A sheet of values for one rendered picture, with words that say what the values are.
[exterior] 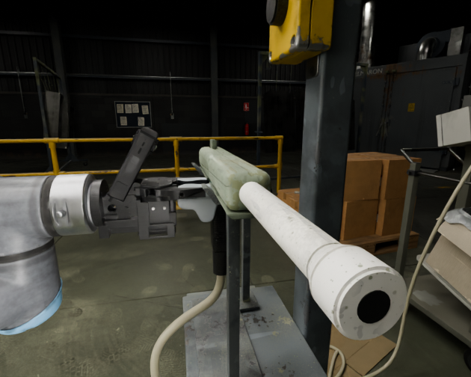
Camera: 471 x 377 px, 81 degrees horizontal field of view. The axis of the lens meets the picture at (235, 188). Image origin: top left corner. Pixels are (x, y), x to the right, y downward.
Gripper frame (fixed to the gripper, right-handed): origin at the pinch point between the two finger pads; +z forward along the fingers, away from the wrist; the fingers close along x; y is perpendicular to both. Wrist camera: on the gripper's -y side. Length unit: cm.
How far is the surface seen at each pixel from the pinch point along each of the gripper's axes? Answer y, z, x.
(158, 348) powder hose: 29.5, -12.6, 0.4
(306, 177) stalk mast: -0.3, 14.6, -0.4
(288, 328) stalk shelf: 30.3, 12.6, -0.1
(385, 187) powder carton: 47, 176, -165
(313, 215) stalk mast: 5.7, 14.8, 2.4
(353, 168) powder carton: 29, 143, -167
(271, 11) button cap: -25.8, 7.0, 0.1
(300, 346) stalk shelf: 30.3, 12.8, 4.6
